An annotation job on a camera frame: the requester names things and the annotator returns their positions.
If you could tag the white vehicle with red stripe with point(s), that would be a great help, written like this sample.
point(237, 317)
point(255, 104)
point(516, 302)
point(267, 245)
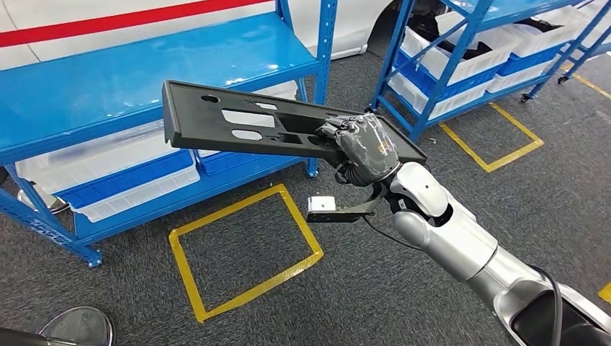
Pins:
point(71, 43)

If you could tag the blue wheeled bin rack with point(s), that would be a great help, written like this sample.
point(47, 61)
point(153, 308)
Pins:
point(447, 71)
point(587, 48)

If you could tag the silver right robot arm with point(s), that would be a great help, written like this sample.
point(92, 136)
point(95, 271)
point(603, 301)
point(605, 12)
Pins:
point(453, 239)

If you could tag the black plastic panel part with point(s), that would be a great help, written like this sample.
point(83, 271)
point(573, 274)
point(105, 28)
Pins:
point(200, 124)

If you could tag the clear plastic bin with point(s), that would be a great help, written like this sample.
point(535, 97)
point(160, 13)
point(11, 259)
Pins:
point(95, 157)

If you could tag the blue plastic bin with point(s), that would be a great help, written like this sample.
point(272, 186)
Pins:
point(472, 82)
point(224, 162)
point(530, 64)
point(129, 179)

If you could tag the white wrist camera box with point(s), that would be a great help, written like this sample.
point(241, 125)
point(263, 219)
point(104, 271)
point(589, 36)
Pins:
point(322, 204)

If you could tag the yellow floor tape square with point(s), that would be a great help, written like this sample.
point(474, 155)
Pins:
point(185, 277)
point(606, 293)
point(589, 85)
point(465, 149)

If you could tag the chrome round base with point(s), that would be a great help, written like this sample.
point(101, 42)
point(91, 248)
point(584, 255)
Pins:
point(76, 327)
point(52, 205)

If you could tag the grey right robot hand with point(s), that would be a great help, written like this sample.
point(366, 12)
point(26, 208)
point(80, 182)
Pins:
point(367, 148)

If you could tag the black camera bracket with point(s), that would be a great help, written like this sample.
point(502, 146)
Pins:
point(343, 215)

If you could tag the large blue metal shelf rack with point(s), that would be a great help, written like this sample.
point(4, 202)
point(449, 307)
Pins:
point(119, 76)

